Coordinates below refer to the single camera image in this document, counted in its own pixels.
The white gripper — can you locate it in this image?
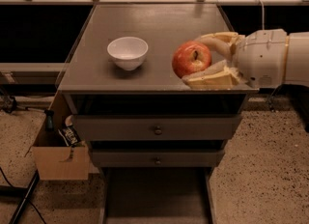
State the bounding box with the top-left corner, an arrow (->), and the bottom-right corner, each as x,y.
182,29 -> 287,90

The red apple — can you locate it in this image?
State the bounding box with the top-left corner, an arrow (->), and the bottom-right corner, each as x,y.
172,41 -> 211,78

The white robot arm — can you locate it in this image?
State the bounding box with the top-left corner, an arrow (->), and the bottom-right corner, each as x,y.
183,29 -> 309,90

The grey drawer cabinet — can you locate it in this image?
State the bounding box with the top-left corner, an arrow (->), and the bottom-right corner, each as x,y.
57,3 -> 261,171

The middle grey drawer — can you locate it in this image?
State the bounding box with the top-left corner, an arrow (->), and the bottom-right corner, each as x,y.
90,149 -> 224,168

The top grey drawer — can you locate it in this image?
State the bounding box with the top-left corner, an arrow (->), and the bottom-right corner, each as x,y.
72,115 -> 241,141

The bottom grey open drawer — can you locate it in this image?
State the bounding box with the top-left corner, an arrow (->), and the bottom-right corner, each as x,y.
98,167 -> 217,224

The white ceramic bowl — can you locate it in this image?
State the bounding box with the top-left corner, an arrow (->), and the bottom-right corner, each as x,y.
107,37 -> 149,70

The dark snack packet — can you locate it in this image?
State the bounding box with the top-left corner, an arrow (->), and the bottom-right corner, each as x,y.
58,126 -> 81,147

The dark blue bottle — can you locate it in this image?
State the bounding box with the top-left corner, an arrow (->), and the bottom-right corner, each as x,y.
44,110 -> 54,131

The cardboard box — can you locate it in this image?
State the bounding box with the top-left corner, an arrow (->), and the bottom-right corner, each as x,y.
32,93 -> 90,181

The metal clamp stand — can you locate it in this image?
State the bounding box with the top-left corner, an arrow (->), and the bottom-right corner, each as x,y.
0,86 -> 46,113

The black floor bar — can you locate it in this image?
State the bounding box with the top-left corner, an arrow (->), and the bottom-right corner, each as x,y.
0,172 -> 40,224

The white cable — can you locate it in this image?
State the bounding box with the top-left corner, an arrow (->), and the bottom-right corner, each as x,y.
245,0 -> 267,31

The black floor cable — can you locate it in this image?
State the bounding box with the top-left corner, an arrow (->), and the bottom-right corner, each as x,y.
0,166 -> 48,224

